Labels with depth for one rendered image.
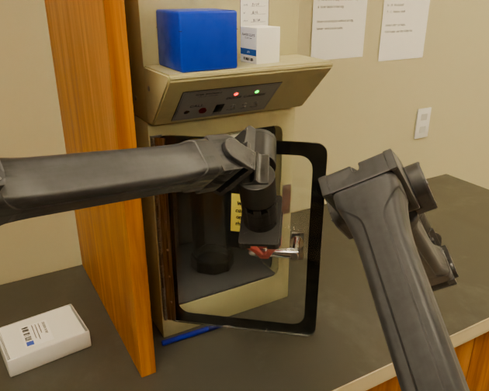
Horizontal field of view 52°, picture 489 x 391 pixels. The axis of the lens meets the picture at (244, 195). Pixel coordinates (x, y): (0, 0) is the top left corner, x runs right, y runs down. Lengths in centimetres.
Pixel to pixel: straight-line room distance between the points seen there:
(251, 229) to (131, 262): 22
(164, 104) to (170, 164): 23
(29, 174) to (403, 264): 36
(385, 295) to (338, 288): 84
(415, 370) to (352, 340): 70
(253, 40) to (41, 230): 79
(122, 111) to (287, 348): 59
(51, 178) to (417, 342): 37
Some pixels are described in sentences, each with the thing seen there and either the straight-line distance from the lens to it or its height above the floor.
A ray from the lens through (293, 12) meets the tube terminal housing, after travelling 103.
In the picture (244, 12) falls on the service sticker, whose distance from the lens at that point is 97.
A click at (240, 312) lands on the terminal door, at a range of 103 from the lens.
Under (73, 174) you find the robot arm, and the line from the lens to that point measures 55.
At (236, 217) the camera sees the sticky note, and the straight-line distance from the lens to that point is 92.
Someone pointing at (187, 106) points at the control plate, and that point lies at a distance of 87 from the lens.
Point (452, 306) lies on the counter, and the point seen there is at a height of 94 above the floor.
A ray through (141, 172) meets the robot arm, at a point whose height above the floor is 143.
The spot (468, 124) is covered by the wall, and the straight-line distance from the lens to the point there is 224.
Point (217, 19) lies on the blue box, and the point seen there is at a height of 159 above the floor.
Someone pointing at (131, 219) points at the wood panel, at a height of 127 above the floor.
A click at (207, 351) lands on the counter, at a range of 109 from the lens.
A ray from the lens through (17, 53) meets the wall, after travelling 129.
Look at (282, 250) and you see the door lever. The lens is 89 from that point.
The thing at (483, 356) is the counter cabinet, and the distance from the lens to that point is 144.
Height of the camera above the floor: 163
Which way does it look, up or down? 23 degrees down
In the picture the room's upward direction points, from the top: straight up
